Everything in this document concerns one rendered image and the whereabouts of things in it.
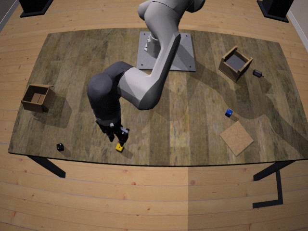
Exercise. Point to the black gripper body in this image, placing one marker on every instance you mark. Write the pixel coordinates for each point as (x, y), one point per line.
(116, 127)

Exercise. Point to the brown wooden open-top crate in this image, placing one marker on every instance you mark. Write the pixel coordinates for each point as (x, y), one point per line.
(234, 64)

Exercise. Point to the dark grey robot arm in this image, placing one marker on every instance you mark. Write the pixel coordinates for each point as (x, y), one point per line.
(120, 79)

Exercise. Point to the black die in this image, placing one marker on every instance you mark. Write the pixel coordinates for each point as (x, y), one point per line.
(60, 147)

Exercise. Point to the tan flat mat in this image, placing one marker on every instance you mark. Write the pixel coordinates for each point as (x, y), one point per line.
(236, 138)

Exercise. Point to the yellow die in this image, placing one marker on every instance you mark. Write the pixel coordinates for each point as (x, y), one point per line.
(119, 148)

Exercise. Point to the open brown cardboard box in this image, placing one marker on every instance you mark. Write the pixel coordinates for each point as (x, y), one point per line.
(38, 98)

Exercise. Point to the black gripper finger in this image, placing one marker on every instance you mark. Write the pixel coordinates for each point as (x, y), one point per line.
(109, 133)
(122, 135)

